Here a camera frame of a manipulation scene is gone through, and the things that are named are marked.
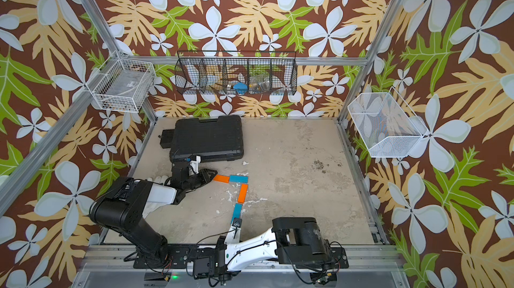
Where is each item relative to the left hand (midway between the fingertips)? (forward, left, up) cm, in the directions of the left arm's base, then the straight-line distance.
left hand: (216, 170), depth 94 cm
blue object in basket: (+31, -11, +25) cm, 41 cm away
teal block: (-3, -11, -3) cm, 12 cm away
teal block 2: (-18, -10, -4) cm, 22 cm away
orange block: (-3, -2, -2) cm, 4 cm away
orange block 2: (-10, -13, -3) cm, 16 cm away
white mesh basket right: (+8, -73, +23) cm, 77 cm away
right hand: (-31, -6, -5) cm, 32 cm away
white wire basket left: (+24, +39, +31) cm, 55 cm away
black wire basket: (+40, -9, +27) cm, 49 cm away
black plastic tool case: (+14, +3, +5) cm, 15 cm away
